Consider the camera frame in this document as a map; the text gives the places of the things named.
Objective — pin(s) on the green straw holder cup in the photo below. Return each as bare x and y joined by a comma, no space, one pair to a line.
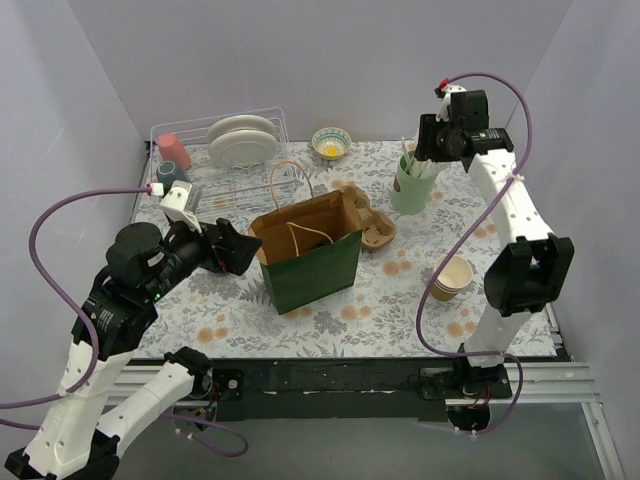
410,195

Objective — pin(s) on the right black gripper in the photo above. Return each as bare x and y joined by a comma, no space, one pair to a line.
432,138

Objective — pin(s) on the rear white plate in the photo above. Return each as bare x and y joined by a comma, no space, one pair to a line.
239,122

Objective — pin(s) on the patterned small bowl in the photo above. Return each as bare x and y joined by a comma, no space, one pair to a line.
331,143

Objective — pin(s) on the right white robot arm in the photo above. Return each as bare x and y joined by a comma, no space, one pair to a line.
532,265

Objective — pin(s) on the white plate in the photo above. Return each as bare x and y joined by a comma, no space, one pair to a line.
243,148
239,122

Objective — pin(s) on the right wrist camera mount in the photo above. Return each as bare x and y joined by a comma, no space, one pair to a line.
444,92

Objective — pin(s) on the stacked cardboard cup carriers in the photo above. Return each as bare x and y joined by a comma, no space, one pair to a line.
378,229

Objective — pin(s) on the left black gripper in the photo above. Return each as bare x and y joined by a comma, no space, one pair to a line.
220,248

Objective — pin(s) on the stacked brown paper cups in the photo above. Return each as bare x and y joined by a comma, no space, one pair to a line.
456,275

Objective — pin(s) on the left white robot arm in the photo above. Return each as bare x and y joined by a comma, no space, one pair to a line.
77,440

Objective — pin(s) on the grey-green mug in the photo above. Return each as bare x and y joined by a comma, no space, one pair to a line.
168,172

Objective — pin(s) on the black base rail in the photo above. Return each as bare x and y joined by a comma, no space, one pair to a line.
323,388

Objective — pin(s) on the front white plate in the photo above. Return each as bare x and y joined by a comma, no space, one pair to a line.
243,148

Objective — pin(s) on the white wire dish rack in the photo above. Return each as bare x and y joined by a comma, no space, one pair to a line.
230,191

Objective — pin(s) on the pink cup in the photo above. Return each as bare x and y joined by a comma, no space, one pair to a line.
172,149

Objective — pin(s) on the black cup lid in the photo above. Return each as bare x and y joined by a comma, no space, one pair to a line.
323,244

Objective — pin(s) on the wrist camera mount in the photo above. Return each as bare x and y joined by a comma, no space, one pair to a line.
444,92
179,203

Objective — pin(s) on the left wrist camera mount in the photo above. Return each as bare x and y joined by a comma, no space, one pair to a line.
179,203

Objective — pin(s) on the green paper bag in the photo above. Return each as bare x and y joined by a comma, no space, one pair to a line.
294,273

